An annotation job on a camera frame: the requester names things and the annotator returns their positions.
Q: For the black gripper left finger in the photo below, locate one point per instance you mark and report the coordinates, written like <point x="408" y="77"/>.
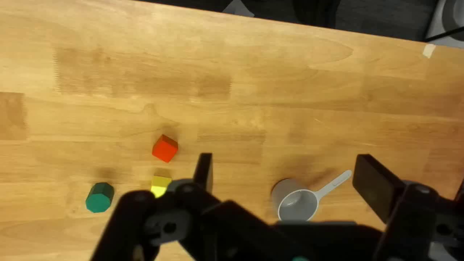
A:
<point x="203" y="171"/>

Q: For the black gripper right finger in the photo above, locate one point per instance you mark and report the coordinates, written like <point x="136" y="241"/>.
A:
<point x="374" y="186"/>

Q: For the orange wooden block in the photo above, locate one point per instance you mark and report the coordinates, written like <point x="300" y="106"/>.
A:
<point x="165" y="148"/>

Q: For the yellow wooden block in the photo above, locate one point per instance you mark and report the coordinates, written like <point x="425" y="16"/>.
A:
<point x="160" y="184"/>

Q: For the green wooden block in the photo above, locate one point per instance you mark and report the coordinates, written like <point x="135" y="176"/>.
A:
<point x="99" y="198"/>

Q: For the grey measuring cup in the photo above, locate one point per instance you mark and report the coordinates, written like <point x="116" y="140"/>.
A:
<point x="295" y="203"/>

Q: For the white tape piece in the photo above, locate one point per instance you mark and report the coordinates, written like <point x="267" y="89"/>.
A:
<point x="428" y="50"/>

